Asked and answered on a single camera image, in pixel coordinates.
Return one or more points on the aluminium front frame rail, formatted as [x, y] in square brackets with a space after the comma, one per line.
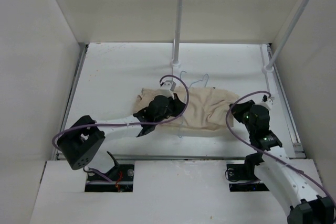
[156, 157]

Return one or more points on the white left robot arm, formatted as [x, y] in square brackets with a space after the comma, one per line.
[80, 144]

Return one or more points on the white centre rack pole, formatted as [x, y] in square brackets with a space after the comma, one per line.
[176, 42]

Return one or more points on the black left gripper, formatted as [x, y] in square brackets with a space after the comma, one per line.
[179, 105]

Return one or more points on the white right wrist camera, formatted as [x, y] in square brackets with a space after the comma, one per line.
[267, 102]

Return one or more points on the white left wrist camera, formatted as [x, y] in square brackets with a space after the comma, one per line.
[167, 88]

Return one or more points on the beige trousers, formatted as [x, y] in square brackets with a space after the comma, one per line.
[206, 111]

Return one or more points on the white rack pole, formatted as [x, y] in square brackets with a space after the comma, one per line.
[268, 68]
[176, 42]

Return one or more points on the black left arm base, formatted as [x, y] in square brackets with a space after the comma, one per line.
[106, 175]

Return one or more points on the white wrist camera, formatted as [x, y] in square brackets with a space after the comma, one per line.
[167, 88]
[267, 102]

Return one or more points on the white right rack pole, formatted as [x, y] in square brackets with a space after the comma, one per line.
[268, 68]

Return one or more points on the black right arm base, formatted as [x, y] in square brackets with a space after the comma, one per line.
[241, 176]

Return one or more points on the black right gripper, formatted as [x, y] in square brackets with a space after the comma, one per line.
[238, 109]

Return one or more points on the aluminium right frame rail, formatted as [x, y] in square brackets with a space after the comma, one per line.
[292, 138]

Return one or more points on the aluminium frame rail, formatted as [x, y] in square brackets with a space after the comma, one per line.
[156, 157]
[74, 82]
[292, 138]

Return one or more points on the aluminium left frame rail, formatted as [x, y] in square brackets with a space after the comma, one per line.
[74, 82]

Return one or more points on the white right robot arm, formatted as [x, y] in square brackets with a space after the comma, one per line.
[271, 164]

